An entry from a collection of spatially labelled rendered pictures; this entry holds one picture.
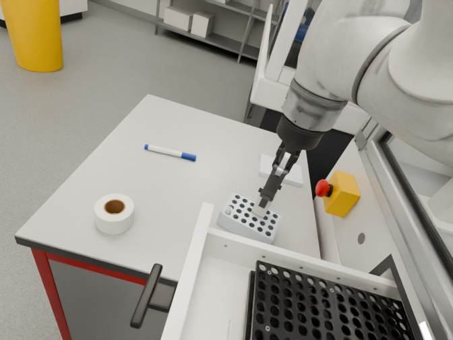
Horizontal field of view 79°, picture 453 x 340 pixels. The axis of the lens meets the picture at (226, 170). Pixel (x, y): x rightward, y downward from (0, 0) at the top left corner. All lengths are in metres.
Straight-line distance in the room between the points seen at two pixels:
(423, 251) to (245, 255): 0.24
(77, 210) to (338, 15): 0.54
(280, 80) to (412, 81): 0.74
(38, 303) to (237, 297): 1.04
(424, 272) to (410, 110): 0.23
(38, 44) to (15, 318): 2.05
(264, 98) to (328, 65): 0.65
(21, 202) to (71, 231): 1.13
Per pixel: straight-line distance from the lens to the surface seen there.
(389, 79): 0.32
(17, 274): 1.47
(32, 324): 1.36
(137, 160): 0.72
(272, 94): 1.02
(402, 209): 0.51
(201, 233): 0.38
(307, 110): 0.43
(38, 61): 2.87
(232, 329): 0.42
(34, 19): 2.74
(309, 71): 0.41
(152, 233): 0.58
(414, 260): 0.48
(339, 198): 0.61
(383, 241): 0.54
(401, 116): 0.33
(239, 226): 0.59
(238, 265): 0.48
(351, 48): 0.38
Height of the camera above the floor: 1.23
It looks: 39 degrees down
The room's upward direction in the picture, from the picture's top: 19 degrees clockwise
